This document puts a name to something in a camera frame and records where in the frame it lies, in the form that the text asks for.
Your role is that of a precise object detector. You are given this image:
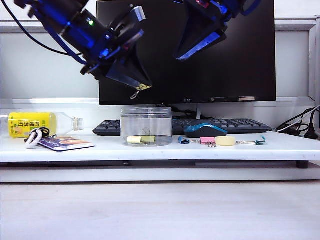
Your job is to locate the white cable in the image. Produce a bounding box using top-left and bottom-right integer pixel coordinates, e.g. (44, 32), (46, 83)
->
(276, 107), (320, 132)

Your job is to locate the black computer keyboard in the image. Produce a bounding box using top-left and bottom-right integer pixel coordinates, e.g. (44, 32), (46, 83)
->
(92, 118), (272, 137)

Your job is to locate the white rope loop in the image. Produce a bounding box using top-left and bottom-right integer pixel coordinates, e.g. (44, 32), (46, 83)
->
(24, 127), (43, 150)

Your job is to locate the black monitor cable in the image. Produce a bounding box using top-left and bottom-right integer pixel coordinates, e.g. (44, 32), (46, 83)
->
(172, 104), (198, 120)

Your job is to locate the black AOC computer monitor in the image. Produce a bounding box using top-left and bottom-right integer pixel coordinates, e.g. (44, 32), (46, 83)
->
(96, 0), (277, 106)

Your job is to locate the aluminium partition frame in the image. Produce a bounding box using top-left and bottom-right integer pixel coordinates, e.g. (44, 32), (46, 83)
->
(0, 17), (320, 109)

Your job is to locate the blue binder clip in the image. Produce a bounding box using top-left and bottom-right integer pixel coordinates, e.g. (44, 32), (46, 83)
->
(178, 136), (201, 145)

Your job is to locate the yellow eraser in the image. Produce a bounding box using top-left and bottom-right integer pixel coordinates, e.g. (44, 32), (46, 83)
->
(215, 136), (236, 147)

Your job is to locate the black power cable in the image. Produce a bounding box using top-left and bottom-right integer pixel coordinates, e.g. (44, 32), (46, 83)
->
(276, 105), (320, 133)

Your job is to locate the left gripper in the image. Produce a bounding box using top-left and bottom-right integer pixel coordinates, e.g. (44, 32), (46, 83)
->
(79, 24), (153, 89)

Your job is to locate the blue and black mouse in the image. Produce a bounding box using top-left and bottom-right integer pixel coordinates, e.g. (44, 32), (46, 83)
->
(183, 123), (228, 138)

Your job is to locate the teal binder clip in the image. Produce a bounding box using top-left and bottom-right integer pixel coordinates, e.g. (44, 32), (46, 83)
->
(235, 135), (268, 146)

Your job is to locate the blue and orange card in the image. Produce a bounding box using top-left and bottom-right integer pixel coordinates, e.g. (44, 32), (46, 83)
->
(37, 136), (96, 152)

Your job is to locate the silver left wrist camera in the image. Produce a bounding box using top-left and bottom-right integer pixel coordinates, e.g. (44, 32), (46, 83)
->
(129, 6), (147, 23)

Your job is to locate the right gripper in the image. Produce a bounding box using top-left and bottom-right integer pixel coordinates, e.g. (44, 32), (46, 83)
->
(173, 0), (245, 61)

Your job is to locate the white desk riser board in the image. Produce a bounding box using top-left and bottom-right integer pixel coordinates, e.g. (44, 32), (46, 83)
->
(0, 109), (320, 164)

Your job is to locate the silver monitor stand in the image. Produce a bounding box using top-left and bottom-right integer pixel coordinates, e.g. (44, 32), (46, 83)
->
(196, 102), (208, 120)

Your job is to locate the clear plastic jar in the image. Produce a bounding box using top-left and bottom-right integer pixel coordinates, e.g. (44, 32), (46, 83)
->
(120, 106), (173, 147)

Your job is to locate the pink binder clip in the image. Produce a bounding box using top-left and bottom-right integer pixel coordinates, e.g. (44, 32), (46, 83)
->
(199, 136), (218, 149)

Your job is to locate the black power plug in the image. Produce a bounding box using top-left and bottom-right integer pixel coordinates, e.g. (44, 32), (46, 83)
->
(303, 122), (320, 140)

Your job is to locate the plastic bottle with yellow label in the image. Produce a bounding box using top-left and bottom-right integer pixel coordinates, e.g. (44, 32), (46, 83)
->
(0, 111), (85, 139)

